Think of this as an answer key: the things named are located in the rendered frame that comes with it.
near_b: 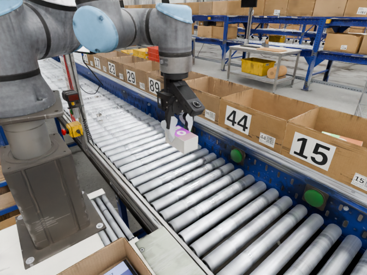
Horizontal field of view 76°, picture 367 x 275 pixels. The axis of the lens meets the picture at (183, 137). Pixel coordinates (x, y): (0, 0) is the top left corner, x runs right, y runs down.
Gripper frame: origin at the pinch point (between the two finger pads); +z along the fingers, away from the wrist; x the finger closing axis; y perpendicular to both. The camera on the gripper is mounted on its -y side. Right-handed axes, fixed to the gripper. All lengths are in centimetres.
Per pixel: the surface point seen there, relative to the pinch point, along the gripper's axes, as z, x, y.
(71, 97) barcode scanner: 4, 13, 74
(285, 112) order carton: 14, -79, 7
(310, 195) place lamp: 29, -42, -28
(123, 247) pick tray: 30.1, 24.9, -2.4
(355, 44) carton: 17, -477, 106
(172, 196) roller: 35.7, -4.5, 11.9
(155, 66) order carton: 10, -80, 140
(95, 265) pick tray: 30.1, 34.0, -2.5
